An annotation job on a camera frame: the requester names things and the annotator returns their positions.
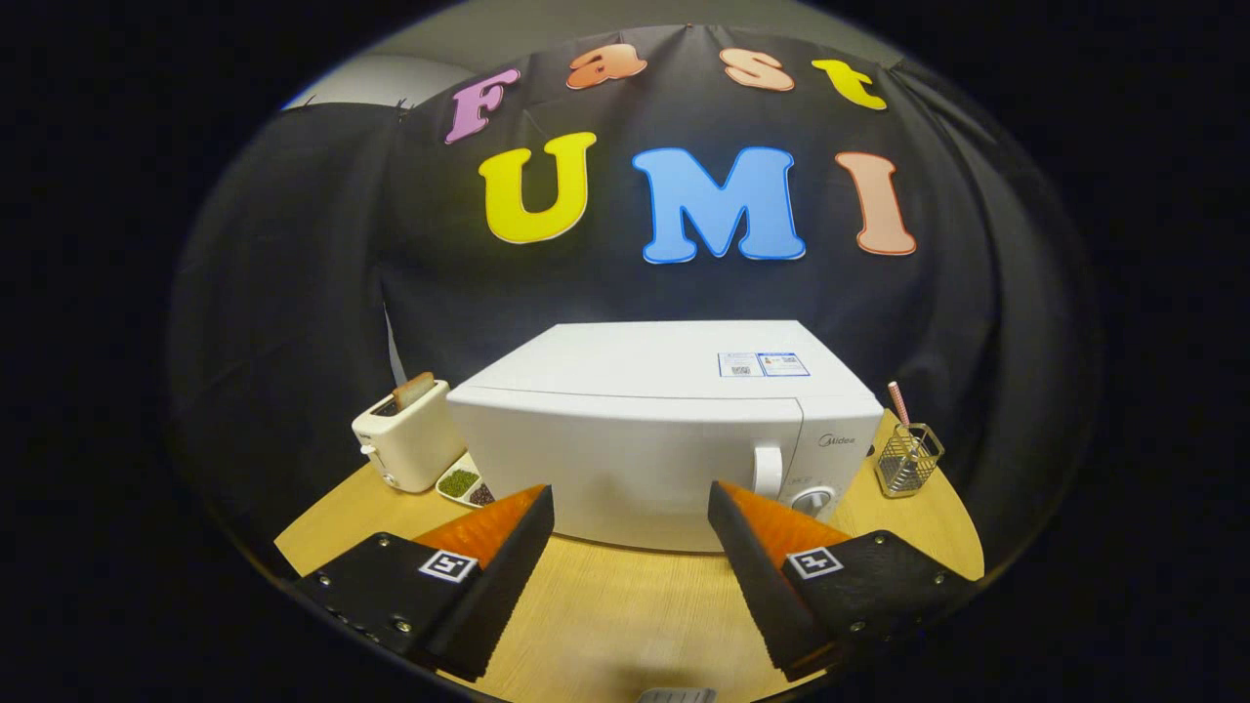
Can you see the white microwave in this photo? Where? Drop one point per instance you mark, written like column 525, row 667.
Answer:
column 625, row 459

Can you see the cream toaster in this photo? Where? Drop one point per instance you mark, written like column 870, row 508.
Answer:
column 410, row 449

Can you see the divided white bean dish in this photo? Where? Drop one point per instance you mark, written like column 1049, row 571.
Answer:
column 459, row 481

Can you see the brown toast slice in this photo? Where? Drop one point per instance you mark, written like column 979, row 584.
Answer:
column 414, row 391

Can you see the pink straw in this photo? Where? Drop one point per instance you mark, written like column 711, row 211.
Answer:
column 897, row 402

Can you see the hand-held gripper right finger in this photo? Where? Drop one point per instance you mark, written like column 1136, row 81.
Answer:
column 762, row 586

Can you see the black backdrop cloth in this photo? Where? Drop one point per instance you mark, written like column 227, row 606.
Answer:
column 293, row 293

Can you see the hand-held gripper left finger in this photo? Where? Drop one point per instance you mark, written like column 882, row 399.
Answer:
column 503, row 586

